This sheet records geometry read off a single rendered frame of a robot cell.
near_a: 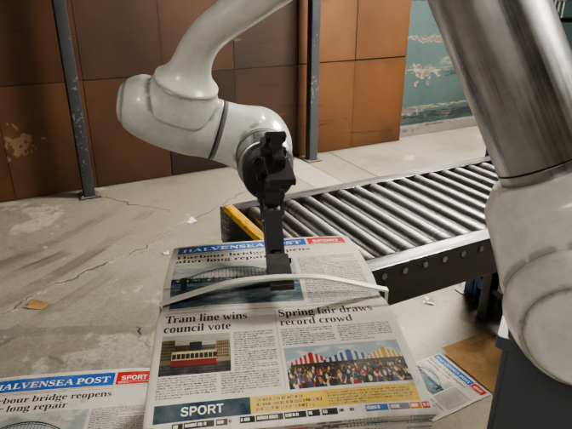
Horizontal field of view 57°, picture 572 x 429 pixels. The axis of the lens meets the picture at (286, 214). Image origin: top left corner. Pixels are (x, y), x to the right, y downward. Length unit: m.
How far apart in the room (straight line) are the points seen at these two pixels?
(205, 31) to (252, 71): 3.66
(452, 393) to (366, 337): 1.61
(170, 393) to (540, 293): 0.36
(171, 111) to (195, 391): 0.44
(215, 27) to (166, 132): 0.18
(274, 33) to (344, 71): 0.77
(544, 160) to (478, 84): 0.09
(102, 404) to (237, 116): 0.50
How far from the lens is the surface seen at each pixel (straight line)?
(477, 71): 0.54
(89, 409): 0.93
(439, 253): 1.44
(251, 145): 0.81
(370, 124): 5.20
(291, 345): 0.61
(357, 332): 0.63
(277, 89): 4.60
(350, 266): 0.76
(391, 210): 1.67
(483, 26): 0.53
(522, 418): 0.88
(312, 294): 0.69
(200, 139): 0.87
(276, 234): 0.73
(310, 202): 1.70
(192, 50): 0.83
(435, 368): 2.32
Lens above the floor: 1.44
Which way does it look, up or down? 24 degrees down
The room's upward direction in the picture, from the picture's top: straight up
